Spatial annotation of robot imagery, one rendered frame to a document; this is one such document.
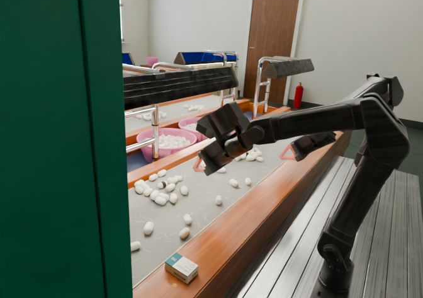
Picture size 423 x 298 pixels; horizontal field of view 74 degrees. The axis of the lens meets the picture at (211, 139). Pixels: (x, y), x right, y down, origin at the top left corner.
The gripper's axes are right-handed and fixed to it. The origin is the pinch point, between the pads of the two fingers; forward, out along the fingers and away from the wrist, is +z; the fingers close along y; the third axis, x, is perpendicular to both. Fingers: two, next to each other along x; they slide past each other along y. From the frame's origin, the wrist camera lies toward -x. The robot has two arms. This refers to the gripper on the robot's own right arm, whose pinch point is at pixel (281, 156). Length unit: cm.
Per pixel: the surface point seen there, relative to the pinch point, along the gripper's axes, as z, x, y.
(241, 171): 14.0, -2.4, 7.2
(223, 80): -1.1, -33.0, 11.5
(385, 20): -31, -75, -455
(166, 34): 343, -337, -439
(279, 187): -0.9, 7.1, 13.6
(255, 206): -0.2, 6.4, 28.7
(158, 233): 13, -1, 52
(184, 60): 42, -69, -34
